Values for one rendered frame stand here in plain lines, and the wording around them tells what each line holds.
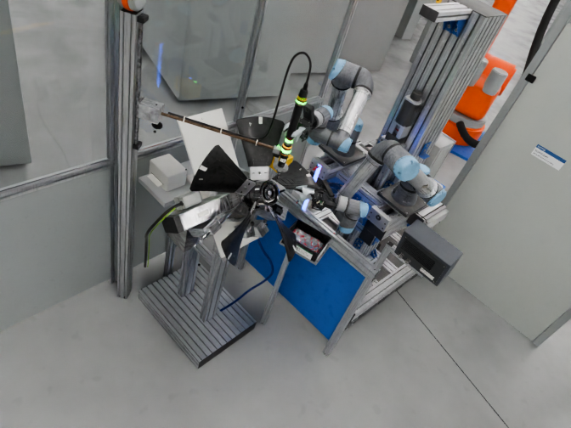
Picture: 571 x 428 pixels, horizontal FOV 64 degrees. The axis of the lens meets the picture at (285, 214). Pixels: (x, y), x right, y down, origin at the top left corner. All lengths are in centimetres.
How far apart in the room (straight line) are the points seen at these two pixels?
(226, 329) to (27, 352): 110
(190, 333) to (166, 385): 32
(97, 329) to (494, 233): 283
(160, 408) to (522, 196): 270
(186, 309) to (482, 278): 232
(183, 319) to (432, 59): 207
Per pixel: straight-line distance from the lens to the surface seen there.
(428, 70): 264
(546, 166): 346
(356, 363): 315
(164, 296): 301
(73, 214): 257
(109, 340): 294
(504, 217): 367
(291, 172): 229
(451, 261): 215
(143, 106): 211
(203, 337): 287
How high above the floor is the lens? 251
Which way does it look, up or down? 41 degrees down
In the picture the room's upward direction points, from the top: 19 degrees clockwise
